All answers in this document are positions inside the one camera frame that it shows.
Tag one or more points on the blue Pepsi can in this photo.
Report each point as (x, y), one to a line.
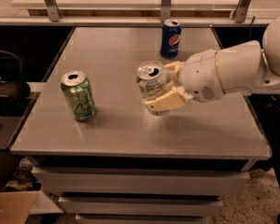
(170, 38)

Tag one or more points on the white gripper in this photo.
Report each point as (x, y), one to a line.
(200, 75)

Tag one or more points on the cardboard box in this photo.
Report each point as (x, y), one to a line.
(15, 207)

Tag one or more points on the grey drawer cabinet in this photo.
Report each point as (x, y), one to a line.
(124, 165)

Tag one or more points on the metal railing frame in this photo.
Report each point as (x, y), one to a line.
(192, 13)

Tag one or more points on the silver 7up can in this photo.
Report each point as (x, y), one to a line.
(151, 79)

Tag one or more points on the green La Croix can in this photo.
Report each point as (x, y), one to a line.
(78, 95)

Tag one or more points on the black office chair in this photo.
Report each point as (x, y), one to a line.
(14, 90)

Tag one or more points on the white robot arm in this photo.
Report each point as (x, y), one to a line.
(251, 67)

